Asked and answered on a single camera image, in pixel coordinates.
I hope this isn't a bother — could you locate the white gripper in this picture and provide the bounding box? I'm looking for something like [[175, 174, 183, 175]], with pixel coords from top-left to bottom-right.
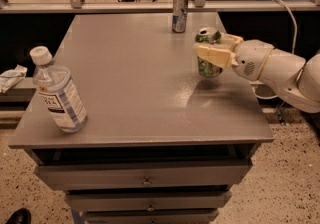
[[193, 33, 274, 81]]

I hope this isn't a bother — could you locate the green soda can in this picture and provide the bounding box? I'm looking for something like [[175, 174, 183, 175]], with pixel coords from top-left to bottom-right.
[[195, 27, 223, 78]]

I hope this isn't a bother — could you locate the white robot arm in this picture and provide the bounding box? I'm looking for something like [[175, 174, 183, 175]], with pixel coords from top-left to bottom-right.
[[194, 33, 320, 113]]

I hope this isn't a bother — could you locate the silver blue energy drink can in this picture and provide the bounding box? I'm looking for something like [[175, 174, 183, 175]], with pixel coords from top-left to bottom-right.
[[172, 0, 188, 33]]

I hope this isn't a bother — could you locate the grey drawer cabinet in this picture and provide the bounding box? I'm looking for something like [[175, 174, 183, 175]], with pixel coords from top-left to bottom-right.
[[8, 12, 275, 224]]

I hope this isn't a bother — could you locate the top grey drawer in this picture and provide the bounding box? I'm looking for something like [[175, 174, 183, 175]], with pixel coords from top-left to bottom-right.
[[35, 160, 252, 191]]

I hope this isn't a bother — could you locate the grey drawer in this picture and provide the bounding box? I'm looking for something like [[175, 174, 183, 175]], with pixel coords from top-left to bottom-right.
[[35, 160, 252, 191], [65, 191, 231, 212], [84, 209, 219, 224]]

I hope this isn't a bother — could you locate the bottom grey drawer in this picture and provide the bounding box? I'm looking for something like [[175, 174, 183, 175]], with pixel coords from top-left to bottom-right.
[[84, 209, 219, 224]]

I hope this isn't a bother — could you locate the clear plastic water bottle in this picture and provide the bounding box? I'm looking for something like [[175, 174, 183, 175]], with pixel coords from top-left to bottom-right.
[[30, 46, 88, 133]]

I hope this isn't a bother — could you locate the middle grey drawer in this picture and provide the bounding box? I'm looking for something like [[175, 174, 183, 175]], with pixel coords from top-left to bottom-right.
[[65, 191, 231, 212]]

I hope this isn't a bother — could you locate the white plastic packet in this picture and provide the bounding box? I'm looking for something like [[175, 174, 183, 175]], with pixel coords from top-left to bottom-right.
[[0, 65, 27, 93]]

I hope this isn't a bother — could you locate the black shoe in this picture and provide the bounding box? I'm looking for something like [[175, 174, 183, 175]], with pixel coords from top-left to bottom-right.
[[5, 208, 31, 224]]

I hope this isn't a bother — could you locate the white cable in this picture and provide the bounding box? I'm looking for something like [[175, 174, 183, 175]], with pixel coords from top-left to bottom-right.
[[253, 0, 298, 100]]

